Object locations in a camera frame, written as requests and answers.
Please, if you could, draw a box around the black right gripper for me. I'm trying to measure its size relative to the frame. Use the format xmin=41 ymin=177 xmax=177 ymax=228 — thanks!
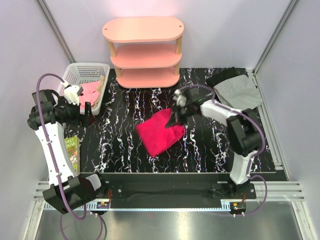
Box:
xmin=166 ymin=103 xmax=194 ymax=130

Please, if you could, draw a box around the red t-shirt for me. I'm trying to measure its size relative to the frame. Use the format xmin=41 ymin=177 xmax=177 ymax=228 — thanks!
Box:
xmin=136 ymin=108 xmax=186 ymax=157

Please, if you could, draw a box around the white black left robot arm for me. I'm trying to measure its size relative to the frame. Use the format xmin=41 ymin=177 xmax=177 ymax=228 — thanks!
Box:
xmin=27 ymin=89 xmax=109 ymax=214

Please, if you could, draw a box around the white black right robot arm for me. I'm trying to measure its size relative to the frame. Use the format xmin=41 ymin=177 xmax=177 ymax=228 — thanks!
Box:
xmin=165 ymin=85 xmax=266 ymax=199

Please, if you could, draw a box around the green treehouse book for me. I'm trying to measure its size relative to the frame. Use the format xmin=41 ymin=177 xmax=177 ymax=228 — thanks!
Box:
xmin=64 ymin=136 xmax=80 ymax=174

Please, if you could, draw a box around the light pink cloth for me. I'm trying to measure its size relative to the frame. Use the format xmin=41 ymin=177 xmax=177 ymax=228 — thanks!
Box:
xmin=79 ymin=81 xmax=100 ymax=106

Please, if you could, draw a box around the white plastic basket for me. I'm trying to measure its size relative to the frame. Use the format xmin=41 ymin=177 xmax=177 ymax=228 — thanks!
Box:
xmin=62 ymin=62 xmax=111 ymax=116

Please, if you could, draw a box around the beige cloth in basket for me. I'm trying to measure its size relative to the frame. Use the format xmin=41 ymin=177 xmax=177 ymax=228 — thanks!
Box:
xmin=91 ymin=75 xmax=106 ymax=109

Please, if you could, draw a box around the black folded t-shirt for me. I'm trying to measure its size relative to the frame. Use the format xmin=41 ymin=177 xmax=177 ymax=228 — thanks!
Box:
xmin=206 ymin=67 xmax=248 ymax=88

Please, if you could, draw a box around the grey folded t-shirt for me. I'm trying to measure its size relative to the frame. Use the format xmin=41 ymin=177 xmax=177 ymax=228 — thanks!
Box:
xmin=213 ymin=74 xmax=263 ymax=110

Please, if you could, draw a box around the pink three-tier shelf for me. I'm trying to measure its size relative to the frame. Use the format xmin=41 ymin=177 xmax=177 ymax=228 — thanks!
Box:
xmin=102 ymin=16 xmax=184 ymax=89

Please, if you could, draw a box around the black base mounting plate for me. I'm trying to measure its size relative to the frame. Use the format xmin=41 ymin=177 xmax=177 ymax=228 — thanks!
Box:
xmin=79 ymin=172 xmax=258 ymax=210

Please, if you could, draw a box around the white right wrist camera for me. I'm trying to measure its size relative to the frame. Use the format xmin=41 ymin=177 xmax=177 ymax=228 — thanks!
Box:
xmin=173 ymin=89 xmax=187 ymax=107

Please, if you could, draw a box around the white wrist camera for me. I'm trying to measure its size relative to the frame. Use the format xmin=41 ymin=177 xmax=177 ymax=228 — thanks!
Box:
xmin=63 ymin=85 xmax=83 ymax=106
xmin=173 ymin=89 xmax=187 ymax=107

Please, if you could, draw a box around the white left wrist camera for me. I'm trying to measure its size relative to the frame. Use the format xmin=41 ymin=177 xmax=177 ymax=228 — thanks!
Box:
xmin=63 ymin=85 xmax=83 ymax=106

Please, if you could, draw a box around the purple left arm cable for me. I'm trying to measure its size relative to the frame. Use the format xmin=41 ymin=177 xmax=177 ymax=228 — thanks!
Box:
xmin=36 ymin=73 xmax=108 ymax=240

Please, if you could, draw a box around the aluminium frame rail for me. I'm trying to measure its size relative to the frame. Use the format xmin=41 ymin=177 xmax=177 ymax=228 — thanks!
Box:
xmin=33 ymin=181 xmax=306 ymax=218

